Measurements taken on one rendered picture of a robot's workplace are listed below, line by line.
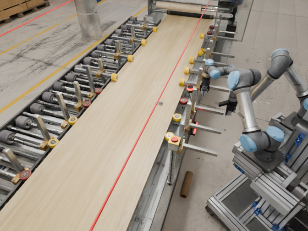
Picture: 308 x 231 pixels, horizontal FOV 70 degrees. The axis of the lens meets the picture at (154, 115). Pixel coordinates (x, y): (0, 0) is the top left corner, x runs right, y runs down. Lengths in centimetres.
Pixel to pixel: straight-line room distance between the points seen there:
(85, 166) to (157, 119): 74
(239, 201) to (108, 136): 142
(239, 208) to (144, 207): 100
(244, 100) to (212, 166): 148
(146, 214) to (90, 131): 82
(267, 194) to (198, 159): 135
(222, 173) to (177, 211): 73
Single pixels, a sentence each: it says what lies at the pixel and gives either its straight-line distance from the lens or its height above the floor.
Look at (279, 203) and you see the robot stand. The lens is 170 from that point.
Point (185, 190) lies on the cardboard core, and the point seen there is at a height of 8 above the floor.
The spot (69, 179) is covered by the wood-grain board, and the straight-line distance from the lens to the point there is 175.
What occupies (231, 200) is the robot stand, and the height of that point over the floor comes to 21.
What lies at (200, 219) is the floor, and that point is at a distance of 253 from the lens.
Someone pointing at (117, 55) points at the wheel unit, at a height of 97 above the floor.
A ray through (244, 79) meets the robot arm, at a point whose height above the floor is 150.
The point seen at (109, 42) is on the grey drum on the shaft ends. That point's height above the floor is 84.
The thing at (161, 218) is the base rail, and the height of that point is 70.
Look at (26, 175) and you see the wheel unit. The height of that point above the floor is 91.
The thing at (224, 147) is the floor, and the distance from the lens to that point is 310.
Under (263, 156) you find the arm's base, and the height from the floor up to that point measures 108.
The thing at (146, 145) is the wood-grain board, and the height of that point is 90.
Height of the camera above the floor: 231
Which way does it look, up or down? 43 degrees down
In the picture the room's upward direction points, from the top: straight up
